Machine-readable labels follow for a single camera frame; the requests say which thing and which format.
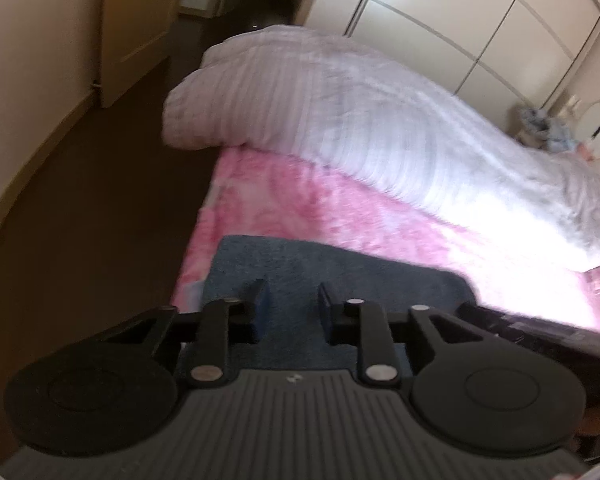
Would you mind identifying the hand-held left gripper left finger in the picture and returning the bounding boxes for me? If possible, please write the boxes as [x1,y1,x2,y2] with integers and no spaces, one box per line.
[102,278,270,388]

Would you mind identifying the room door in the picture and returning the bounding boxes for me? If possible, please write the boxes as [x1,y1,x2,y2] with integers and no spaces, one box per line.
[97,0,188,109]

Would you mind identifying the white wardrobe doors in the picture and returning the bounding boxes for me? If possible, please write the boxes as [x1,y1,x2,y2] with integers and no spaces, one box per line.
[342,0,600,108]

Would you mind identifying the pink floral blanket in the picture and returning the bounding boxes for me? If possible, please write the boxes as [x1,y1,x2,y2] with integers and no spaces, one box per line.
[170,147,600,341]

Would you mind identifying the blue denim jeans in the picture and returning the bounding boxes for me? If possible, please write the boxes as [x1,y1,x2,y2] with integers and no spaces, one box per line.
[172,235,478,378]

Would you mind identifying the light blue cloth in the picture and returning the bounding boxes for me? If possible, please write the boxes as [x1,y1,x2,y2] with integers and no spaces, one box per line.
[517,104,578,153]

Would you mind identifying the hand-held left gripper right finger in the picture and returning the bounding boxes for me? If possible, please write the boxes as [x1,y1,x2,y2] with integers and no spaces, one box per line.
[317,282,496,388]

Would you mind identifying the striped pale duvet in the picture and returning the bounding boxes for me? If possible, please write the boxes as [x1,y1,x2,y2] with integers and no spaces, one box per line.
[161,24,600,273]

